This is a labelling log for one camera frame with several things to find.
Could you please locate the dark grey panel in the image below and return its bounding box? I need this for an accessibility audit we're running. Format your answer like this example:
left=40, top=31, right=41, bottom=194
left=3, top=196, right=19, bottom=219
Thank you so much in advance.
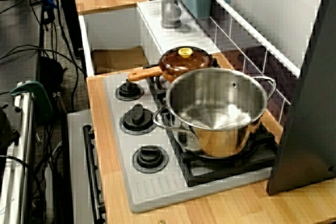
left=266, top=0, right=336, bottom=196

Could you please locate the brown cardboard sheet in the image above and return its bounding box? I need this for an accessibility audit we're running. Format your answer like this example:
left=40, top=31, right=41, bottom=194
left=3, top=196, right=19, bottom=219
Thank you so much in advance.
left=91, top=47, right=149, bottom=74

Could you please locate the stainless steel pot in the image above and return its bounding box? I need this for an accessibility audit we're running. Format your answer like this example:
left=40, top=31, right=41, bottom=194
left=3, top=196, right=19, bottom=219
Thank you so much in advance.
left=153, top=68, right=277, bottom=159

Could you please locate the black upright bar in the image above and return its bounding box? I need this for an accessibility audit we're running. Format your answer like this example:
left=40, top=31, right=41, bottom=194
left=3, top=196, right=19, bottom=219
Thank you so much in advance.
left=57, top=0, right=85, bottom=59

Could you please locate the green clamp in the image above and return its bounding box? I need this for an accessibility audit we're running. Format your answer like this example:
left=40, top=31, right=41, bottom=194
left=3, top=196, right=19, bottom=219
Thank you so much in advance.
left=9, top=81, right=55, bottom=124

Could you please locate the black burner grate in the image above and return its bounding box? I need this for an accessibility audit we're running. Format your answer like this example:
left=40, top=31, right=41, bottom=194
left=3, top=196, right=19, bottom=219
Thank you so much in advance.
left=143, top=58, right=279, bottom=188

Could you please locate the black device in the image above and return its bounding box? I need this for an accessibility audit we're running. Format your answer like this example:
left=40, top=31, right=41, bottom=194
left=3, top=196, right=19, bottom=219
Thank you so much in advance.
left=0, top=105, right=21, bottom=154

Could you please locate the black stove knob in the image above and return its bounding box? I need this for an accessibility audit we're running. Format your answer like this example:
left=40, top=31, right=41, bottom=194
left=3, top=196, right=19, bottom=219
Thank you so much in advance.
left=120, top=103, right=158, bottom=136
left=132, top=145, right=170, bottom=174
left=115, top=79, right=144, bottom=101

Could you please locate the black equipment base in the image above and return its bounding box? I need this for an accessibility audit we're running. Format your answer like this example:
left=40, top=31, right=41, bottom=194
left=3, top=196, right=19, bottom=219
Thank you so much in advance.
left=39, top=56, right=65, bottom=88

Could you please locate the brown lid with yellow knob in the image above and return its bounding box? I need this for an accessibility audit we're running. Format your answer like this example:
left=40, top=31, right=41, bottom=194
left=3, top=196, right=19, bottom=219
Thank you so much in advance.
left=159, top=46, right=214, bottom=74

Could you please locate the grey toy oven door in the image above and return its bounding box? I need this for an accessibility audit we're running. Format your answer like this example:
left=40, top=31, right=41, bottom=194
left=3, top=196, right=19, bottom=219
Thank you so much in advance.
left=67, top=110, right=106, bottom=224

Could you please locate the wooden toy kitchen countertop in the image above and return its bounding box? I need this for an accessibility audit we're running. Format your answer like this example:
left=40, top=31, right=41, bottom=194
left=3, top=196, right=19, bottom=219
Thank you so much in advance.
left=86, top=50, right=336, bottom=224

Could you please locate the orange toy frying pan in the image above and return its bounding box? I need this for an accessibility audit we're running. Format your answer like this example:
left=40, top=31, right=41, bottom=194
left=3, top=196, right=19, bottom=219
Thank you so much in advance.
left=127, top=61, right=215, bottom=83

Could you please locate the aluminium frame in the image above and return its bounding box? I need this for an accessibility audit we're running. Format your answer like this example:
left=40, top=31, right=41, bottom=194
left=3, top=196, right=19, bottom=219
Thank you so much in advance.
left=0, top=82, right=35, bottom=224

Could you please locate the grey toy stove plate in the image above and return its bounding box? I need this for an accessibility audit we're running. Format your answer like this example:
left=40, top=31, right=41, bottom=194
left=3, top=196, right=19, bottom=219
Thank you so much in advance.
left=102, top=70, right=274, bottom=214

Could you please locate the black oven door handle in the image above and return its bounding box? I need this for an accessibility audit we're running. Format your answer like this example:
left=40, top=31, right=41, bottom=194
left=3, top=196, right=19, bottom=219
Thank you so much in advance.
left=82, top=124, right=106, bottom=222

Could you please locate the white toy sink basin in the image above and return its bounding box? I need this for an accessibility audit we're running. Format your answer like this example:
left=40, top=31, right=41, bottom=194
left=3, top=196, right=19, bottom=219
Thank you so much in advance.
left=78, top=0, right=221, bottom=78

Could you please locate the grey toy faucet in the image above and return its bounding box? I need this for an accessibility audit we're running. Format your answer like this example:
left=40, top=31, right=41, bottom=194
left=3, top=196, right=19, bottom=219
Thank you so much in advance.
left=160, top=0, right=182, bottom=28

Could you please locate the dark tiled backsplash white rail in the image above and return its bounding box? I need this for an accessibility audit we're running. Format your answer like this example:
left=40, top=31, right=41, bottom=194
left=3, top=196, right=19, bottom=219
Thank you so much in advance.
left=209, top=0, right=301, bottom=127

